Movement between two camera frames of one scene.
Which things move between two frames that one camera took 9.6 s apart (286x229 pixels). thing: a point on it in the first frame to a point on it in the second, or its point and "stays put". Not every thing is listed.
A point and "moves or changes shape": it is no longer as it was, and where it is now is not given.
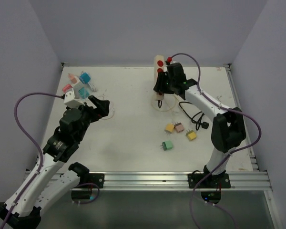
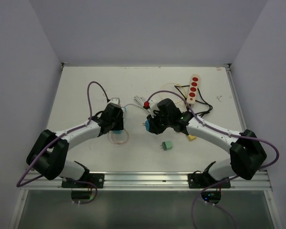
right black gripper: [160, 87] to [154, 127]
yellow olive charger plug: [191, 135] stays put
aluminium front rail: [250, 181] stays put
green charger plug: [167, 145] stays put
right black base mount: [222, 181] stays put
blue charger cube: [85, 78] to [147, 124]
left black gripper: [102, 105] to [119, 126]
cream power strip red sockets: [158, 67] moves or changes shape
